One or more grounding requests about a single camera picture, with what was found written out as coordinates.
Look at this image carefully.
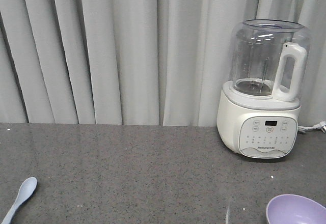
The purple plastic bowl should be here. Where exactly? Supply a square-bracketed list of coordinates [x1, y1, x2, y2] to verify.
[266, 194, 325, 223]

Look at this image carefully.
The grey pleated curtain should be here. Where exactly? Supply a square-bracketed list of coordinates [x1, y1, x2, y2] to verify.
[1, 0, 325, 126]

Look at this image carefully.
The white blender with clear jar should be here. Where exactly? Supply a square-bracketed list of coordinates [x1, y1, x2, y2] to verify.
[216, 19, 311, 159]

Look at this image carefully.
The white power cord with plug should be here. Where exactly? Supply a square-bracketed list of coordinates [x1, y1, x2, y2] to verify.
[297, 121, 326, 135]

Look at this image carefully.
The light blue plastic spoon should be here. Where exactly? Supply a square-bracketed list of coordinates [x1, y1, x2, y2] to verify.
[2, 177, 38, 224]

